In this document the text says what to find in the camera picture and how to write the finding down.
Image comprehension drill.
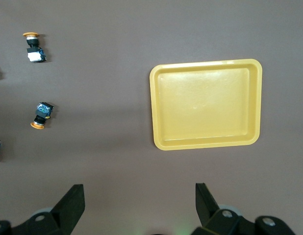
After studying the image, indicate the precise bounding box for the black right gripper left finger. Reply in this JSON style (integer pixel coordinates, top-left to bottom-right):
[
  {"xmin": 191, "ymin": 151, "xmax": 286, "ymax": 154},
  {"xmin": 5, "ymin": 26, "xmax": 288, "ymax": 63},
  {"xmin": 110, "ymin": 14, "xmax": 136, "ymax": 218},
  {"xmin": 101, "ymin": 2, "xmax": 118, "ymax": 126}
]
[{"xmin": 11, "ymin": 184, "xmax": 86, "ymax": 235}]

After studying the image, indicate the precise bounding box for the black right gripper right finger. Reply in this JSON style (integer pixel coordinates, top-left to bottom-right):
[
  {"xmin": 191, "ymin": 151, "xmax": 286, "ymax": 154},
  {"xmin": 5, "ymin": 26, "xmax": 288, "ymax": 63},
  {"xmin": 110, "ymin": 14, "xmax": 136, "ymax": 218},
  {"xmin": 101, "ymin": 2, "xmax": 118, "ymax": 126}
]
[{"xmin": 193, "ymin": 182, "xmax": 255, "ymax": 235}]

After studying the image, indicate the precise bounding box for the yellow mushroom push button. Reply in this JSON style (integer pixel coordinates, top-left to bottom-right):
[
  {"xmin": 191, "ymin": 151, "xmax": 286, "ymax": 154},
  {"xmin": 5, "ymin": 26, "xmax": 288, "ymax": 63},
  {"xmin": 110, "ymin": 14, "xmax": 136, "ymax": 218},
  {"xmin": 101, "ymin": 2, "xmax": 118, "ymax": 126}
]
[
  {"xmin": 22, "ymin": 31, "xmax": 48, "ymax": 63},
  {"xmin": 30, "ymin": 102, "xmax": 55, "ymax": 129}
]

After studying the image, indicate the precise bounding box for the yellow plastic tray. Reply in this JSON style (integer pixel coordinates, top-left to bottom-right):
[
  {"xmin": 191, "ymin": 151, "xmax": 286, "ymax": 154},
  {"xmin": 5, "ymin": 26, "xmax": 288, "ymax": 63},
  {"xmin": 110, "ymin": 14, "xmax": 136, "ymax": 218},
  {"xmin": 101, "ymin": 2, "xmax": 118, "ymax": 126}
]
[{"xmin": 149, "ymin": 58, "xmax": 263, "ymax": 152}]

